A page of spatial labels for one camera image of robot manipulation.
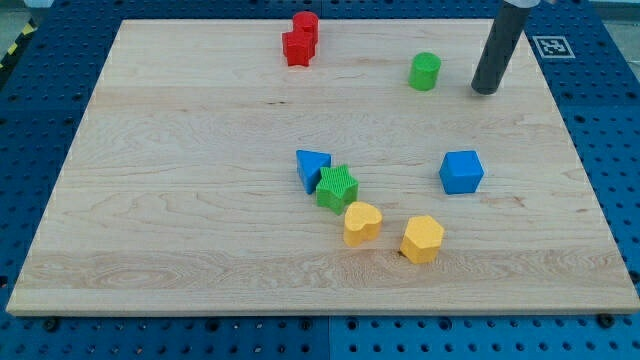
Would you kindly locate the white fiducial marker tag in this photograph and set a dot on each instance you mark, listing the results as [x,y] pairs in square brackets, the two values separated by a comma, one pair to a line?
[553,47]

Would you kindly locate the red star block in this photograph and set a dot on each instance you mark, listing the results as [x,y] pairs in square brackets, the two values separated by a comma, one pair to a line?
[298,48]

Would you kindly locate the blue triangle block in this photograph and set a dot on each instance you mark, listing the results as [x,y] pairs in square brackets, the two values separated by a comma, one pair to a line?
[309,164]

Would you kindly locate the wooden board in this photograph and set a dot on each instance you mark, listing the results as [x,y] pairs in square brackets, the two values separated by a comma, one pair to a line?
[180,195]

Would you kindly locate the red cylinder block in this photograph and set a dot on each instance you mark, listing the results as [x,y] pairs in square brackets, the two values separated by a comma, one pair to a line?
[308,22]

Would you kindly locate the yellow heart block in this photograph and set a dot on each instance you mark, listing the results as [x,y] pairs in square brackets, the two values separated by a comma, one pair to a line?
[362,222]

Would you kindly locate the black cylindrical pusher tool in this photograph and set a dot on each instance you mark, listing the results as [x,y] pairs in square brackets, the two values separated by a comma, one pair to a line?
[501,42]

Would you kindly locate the green cylinder block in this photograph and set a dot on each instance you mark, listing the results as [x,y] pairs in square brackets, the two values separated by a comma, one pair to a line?
[424,71]

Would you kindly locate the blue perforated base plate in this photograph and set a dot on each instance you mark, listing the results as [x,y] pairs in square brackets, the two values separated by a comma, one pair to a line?
[50,66]

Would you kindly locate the blue cube block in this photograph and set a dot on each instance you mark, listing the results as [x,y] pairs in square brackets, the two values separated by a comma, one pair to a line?
[461,172]

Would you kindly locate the green star block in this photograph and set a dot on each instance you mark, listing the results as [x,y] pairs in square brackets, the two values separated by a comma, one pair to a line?
[336,189]

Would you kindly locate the yellow pentagon block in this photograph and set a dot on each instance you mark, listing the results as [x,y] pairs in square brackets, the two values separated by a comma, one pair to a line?
[422,239]

